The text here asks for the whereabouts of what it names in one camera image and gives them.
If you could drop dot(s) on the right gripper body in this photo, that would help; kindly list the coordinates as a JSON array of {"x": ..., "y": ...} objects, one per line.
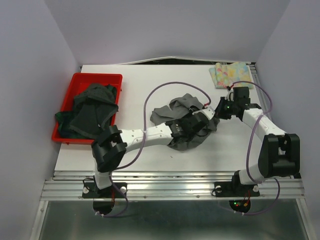
[{"x": 229, "y": 109}]

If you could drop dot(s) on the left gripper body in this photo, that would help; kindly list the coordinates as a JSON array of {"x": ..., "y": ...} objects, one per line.
[{"x": 190, "y": 114}]

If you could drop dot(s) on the grey skirt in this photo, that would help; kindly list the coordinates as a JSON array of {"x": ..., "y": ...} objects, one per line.
[{"x": 178, "y": 108}]

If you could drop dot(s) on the floral pastel skirt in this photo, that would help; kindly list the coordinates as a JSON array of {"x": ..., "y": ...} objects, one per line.
[{"x": 224, "y": 75}]

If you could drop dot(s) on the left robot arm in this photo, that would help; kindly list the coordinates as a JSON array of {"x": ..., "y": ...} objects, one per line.
[{"x": 110, "y": 146}]

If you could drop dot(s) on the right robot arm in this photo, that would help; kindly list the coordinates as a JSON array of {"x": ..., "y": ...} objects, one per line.
[{"x": 280, "y": 151}]

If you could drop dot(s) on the dark charcoal knit skirt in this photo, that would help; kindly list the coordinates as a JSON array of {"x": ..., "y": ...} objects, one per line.
[{"x": 95, "y": 112}]

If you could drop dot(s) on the red plastic bin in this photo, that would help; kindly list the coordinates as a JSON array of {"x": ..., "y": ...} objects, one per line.
[{"x": 89, "y": 107}]

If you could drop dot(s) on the dark green skirt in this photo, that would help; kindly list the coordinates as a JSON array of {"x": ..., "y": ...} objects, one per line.
[{"x": 62, "y": 122}]

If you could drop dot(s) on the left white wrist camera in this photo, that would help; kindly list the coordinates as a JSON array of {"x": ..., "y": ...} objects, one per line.
[{"x": 208, "y": 112}]

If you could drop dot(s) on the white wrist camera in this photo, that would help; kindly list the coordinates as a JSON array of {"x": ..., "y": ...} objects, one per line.
[
  {"x": 230, "y": 94},
  {"x": 208, "y": 112}
]

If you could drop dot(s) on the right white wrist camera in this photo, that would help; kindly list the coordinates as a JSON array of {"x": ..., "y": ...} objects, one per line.
[{"x": 230, "y": 94}]

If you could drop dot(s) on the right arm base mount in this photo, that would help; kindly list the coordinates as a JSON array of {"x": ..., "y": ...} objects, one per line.
[{"x": 234, "y": 188}]

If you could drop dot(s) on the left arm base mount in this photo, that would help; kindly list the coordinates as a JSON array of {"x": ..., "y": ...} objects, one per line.
[{"x": 91, "y": 191}]

